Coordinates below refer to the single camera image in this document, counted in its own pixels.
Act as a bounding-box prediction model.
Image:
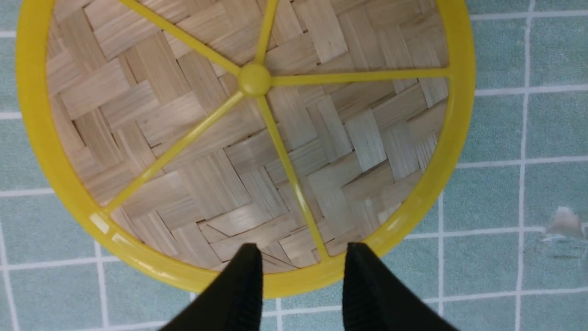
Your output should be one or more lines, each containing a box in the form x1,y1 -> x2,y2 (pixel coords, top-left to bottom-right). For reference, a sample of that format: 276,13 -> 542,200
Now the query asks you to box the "yellow woven steamer lid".
16,0 -> 476,298

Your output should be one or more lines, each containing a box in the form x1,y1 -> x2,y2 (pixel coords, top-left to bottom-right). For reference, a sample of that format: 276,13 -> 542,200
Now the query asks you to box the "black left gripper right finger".
342,242 -> 456,331

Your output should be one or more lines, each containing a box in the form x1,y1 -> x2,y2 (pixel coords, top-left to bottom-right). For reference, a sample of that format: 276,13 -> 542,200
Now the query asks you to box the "green checkered tablecloth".
1,0 -> 587,331

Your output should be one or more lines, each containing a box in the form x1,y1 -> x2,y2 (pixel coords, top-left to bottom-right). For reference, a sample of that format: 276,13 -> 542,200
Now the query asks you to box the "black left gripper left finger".
160,243 -> 263,331

